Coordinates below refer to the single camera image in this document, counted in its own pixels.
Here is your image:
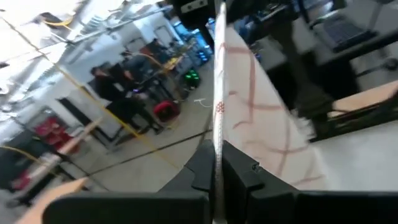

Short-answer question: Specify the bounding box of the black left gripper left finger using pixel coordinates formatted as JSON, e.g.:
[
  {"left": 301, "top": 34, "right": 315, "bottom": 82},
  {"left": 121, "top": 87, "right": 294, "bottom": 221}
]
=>
[{"left": 42, "top": 139, "right": 216, "bottom": 224}]

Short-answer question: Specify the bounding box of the white red-checked towel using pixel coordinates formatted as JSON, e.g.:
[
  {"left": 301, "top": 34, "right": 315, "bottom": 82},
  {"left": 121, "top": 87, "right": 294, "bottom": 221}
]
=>
[{"left": 212, "top": 1, "right": 331, "bottom": 224}]

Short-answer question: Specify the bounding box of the person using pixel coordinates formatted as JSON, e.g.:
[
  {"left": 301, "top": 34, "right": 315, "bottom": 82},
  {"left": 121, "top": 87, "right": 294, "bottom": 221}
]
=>
[
  {"left": 90, "top": 63, "right": 127, "bottom": 105},
  {"left": 105, "top": 93, "right": 164, "bottom": 135}
]

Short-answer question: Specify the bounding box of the wooden table side board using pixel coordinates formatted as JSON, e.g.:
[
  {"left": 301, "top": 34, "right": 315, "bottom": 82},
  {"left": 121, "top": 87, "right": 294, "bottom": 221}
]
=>
[{"left": 328, "top": 80, "right": 398, "bottom": 118}]

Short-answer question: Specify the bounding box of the black table frame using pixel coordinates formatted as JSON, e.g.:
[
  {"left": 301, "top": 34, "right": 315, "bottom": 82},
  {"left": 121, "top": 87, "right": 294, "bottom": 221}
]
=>
[{"left": 310, "top": 93, "right": 398, "bottom": 144}]

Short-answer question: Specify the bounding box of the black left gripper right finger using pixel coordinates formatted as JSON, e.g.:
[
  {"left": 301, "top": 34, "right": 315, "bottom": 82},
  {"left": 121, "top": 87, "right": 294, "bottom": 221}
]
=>
[{"left": 222, "top": 139, "right": 398, "bottom": 224}]

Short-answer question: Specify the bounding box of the red round object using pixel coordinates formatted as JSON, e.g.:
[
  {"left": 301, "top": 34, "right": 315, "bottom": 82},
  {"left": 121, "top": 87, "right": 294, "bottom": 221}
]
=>
[{"left": 153, "top": 100, "right": 182, "bottom": 123}]

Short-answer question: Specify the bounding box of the gray laptop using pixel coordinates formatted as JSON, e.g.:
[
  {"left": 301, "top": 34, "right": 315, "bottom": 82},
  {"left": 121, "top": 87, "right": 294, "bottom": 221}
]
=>
[{"left": 313, "top": 15, "right": 377, "bottom": 53}]

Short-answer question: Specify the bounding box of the red cart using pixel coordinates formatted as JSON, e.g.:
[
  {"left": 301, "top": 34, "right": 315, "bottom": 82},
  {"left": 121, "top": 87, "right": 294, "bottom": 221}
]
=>
[{"left": 33, "top": 116, "right": 80, "bottom": 154}]

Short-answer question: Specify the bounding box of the yellow hanging cable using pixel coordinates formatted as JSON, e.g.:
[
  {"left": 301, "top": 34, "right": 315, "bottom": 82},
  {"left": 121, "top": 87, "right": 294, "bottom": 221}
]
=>
[{"left": 0, "top": 17, "right": 183, "bottom": 170}]

